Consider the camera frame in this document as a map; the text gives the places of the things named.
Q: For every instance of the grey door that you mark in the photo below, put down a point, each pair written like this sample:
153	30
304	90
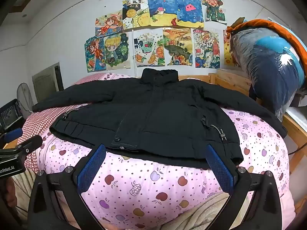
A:
45	81

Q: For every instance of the wooden bed frame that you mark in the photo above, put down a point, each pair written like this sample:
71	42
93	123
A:
232	80

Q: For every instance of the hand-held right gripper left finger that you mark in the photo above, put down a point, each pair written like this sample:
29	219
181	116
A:
92	167

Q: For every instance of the group of colourful wall drawings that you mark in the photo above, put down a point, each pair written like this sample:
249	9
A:
168	9

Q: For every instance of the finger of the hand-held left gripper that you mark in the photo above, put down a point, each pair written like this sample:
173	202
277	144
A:
31	144
13	134

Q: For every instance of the white mattress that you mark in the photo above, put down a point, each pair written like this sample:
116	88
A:
297	117

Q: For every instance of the black jacket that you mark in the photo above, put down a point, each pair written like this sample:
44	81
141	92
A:
156	115

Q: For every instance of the pink apple print blanket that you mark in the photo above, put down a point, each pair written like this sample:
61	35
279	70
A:
134	184

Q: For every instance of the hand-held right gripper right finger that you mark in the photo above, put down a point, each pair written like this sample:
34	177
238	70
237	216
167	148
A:
219	170

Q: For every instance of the electric fan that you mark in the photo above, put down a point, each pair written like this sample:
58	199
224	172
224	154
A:
24	98

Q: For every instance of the black plastic crate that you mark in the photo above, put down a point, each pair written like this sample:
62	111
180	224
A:
9	115

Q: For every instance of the cream fleece blanket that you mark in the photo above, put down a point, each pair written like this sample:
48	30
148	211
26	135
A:
208	215

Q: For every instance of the clear bag with blue quilt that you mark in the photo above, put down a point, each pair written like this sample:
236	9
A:
268	64

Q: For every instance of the red checkered pillow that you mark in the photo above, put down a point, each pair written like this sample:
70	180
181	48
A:
40	119

